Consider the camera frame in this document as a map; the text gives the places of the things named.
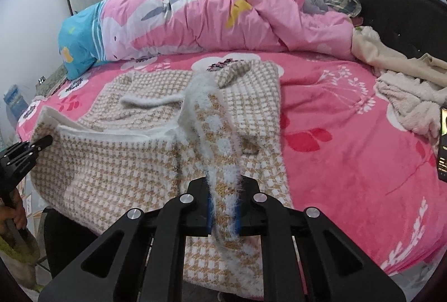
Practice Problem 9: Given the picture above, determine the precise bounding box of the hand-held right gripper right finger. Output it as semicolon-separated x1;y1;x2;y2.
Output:
236;176;407;302

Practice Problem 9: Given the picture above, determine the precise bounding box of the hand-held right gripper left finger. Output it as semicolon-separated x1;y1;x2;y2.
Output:
38;176;213;302

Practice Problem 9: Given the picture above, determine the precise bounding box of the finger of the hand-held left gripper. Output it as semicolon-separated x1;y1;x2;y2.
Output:
3;135;53;166

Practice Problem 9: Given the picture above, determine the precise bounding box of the beige houndstooth knit coat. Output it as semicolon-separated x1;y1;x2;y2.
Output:
30;61;294;301

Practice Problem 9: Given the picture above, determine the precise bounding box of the person's left hand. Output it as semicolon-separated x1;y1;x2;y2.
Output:
0;188;28;231

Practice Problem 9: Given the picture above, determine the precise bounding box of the blue plastic pack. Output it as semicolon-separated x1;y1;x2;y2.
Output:
3;86;28;124

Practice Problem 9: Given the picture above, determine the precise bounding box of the grey-green textured mat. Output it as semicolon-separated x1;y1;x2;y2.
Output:
35;66;67;97

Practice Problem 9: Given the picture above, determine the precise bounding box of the person's black trouser leg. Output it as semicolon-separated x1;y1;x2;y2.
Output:
44;208;102;278

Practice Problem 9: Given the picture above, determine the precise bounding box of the pink floral fleece blanket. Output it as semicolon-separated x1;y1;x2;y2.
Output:
16;49;447;275

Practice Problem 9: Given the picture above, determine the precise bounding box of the pink and blue cartoon quilt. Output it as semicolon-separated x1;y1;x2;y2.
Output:
58;0;357;79

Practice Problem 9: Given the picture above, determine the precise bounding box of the cream fluffy garment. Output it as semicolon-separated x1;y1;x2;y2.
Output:
375;73;447;142

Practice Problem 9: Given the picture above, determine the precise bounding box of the black and gold phone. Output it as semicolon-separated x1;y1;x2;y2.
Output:
438;107;447;180

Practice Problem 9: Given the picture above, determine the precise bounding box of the beige garment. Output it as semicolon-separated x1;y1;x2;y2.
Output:
351;26;447;90

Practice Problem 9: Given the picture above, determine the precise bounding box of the plaid cloth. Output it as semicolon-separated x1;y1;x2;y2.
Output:
325;0;362;16

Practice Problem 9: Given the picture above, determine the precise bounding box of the black padded headboard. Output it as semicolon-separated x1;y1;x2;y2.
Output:
332;0;447;62

